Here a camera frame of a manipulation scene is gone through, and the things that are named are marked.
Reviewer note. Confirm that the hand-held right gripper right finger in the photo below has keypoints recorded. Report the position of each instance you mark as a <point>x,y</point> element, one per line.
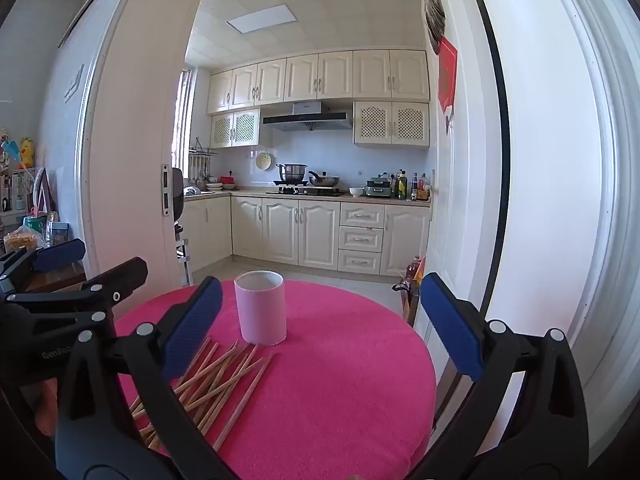
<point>450,330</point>

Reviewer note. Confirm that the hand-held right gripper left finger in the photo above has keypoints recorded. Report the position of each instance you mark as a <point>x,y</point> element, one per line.
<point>192,330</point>

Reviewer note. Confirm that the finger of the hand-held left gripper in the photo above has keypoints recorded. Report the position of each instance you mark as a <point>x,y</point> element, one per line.
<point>125,277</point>
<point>60,254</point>

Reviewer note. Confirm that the bunch of wooden chopsticks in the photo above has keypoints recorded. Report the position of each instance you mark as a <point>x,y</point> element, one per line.
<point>221,379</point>

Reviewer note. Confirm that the pink cup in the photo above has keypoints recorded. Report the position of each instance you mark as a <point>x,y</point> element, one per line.
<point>260,315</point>

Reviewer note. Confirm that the white metal rack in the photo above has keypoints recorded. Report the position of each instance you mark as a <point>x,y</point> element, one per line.
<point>184,260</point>

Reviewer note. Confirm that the metal door lock plate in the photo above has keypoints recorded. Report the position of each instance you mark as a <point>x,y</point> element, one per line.
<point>165,190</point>

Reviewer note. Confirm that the yellow plush toy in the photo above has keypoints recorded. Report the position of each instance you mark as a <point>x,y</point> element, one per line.
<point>26,152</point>

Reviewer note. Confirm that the cream lower cabinets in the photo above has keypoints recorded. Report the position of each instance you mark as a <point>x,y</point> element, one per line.
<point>280,232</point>

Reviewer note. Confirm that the pink tablecloth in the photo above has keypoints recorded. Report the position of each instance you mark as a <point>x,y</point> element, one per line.
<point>325,385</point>

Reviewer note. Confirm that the white sliding door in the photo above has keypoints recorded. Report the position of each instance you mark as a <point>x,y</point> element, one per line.
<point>135,135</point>

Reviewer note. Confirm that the hanging utensil rack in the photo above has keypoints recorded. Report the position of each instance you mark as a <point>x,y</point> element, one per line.
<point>200,157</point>

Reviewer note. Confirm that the row of condiment bottles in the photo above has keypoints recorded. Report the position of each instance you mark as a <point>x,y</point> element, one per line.
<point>402,187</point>

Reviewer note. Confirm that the green electric cooker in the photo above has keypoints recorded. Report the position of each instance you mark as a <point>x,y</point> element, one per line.
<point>379,189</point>

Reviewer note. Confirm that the white bowl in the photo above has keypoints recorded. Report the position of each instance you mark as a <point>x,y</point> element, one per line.
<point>356,192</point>

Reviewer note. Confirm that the kitchen window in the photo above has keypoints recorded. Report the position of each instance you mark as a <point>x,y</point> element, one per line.
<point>182,120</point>

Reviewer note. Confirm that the gas stove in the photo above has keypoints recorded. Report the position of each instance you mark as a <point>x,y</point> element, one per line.
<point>305,191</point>

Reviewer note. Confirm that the small lattice door cabinet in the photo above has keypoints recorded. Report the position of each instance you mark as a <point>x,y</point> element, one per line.
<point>235,129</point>

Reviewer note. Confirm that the steel pot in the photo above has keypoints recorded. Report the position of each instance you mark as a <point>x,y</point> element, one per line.
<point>292,173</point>

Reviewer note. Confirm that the black wok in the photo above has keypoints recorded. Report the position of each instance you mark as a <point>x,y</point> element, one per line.
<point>326,180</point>

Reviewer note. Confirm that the wide lattice door cabinet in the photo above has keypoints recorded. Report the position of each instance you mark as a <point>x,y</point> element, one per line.
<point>391,124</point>

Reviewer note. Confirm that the range hood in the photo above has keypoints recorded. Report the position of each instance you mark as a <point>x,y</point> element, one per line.
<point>306,119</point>

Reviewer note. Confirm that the cream upper cabinet row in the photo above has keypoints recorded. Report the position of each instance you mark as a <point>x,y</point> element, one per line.
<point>320,77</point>

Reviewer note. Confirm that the ceiling light panel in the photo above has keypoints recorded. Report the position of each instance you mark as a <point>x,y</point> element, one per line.
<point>262,19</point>

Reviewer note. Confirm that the feather fan on door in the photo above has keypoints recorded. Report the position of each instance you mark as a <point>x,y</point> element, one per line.
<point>434,17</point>

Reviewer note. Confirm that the round wall strainer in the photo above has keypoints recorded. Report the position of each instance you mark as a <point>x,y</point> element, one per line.
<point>263,160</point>

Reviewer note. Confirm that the red wall poster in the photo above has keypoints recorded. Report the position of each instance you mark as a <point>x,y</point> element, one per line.
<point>447,77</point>

